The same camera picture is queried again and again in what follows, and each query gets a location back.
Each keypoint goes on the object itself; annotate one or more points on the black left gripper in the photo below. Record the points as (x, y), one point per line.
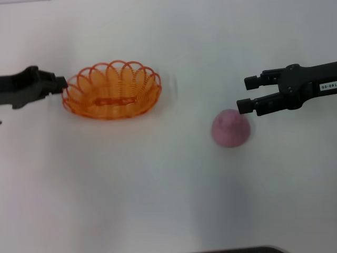
(18, 88)

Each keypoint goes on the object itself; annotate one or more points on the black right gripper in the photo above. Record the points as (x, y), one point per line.
(305, 87)

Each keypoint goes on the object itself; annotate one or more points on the pink peach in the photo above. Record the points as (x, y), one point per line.
(231, 129)

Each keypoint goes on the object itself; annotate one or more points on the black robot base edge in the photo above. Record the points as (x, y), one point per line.
(245, 249)

